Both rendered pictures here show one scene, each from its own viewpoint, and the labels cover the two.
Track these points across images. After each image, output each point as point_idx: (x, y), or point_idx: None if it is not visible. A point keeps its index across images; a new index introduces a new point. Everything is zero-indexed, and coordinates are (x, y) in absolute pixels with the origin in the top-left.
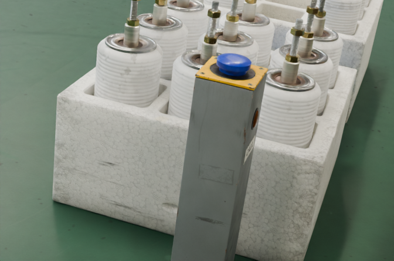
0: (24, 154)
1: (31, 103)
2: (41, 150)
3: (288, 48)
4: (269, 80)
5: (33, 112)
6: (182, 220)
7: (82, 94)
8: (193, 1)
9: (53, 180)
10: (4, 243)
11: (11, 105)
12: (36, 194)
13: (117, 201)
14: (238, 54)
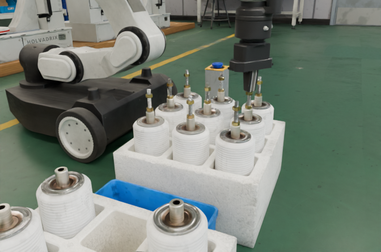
0: (310, 194)
1: (343, 245)
2: (304, 197)
3: (177, 108)
4: (195, 94)
5: (333, 233)
6: None
7: (274, 122)
8: (227, 138)
9: (286, 179)
10: (288, 153)
11: (356, 240)
12: (289, 172)
13: None
14: (215, 64)
